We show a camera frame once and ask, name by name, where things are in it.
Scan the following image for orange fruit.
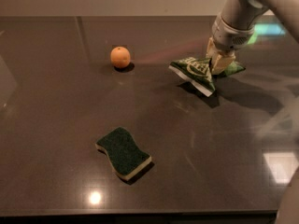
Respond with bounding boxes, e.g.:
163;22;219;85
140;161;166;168
110;47;131;69

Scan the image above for green and yellow sponge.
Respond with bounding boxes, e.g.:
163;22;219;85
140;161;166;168
95;127;152;181

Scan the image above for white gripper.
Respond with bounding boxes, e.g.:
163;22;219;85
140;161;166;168
206;15;254;75

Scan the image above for green jalapeno chip bag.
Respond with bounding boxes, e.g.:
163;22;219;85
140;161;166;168
169;57;246;97

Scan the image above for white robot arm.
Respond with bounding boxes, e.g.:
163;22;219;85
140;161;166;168
206;0;299;75

